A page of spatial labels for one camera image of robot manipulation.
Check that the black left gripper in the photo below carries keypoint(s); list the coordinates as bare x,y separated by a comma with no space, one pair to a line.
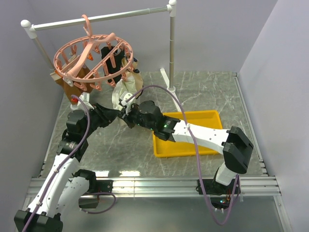
106,115

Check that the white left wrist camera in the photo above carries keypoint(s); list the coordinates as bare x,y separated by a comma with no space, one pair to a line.
84,97

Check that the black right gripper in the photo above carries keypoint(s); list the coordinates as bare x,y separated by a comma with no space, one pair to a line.
127,118

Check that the beige hanging garment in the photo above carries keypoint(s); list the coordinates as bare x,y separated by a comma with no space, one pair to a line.
135,77

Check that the pink round clip hanger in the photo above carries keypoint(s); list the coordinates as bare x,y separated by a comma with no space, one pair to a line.
86,52

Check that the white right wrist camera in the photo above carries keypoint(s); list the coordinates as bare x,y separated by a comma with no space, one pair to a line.
125,99

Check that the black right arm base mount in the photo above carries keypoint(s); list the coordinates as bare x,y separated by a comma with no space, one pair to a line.
224,193

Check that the black hanging garment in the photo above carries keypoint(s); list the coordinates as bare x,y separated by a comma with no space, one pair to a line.
118,56

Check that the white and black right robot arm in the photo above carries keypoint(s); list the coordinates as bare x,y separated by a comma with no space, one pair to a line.
233,144

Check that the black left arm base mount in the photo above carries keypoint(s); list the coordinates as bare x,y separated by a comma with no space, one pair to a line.
90,200

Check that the aluminium rail frame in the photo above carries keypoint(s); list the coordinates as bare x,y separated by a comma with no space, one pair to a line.
167,187

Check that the brown hanging garment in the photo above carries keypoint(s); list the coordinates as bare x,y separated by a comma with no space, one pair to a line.
68,90

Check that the pale green white underwear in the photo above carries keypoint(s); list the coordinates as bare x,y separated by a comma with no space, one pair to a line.
121,87

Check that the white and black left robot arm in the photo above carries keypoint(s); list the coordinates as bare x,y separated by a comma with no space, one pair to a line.
65,183

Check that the silver white clothes rack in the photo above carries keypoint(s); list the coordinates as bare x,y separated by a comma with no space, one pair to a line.
31,31

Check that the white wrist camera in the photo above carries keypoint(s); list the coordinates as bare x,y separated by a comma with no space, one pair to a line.
125,99
84,97

